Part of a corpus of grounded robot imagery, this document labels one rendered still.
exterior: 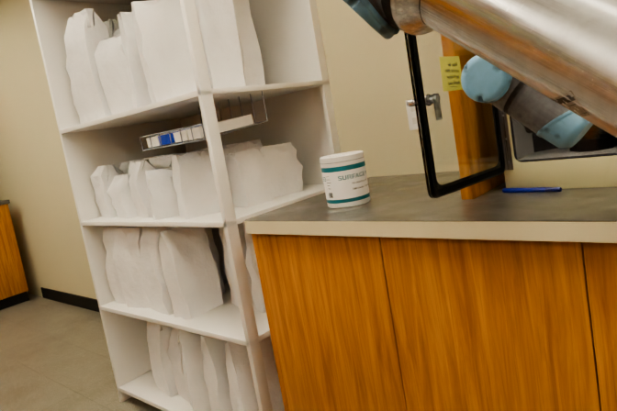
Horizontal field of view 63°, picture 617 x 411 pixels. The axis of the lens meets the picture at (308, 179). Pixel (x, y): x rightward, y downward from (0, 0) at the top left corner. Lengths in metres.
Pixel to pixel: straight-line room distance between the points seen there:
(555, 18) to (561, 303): 0.78
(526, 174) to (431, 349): 0.49
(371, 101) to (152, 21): 0.87
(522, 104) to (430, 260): 0.51
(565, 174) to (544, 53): 0.93
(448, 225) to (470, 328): 0.25
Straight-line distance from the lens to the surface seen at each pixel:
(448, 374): 1.31
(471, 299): 1.20
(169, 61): 1.96
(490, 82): 0.81
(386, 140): 2.02
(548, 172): 1.34
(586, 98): 0.41
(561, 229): 1.04
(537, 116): 0.81
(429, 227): 1.14
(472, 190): 1.32
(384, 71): 2.00
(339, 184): 1.44
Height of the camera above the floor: 1.19
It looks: 6 degrees down
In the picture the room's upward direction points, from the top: 10 degrees counter-clockwise
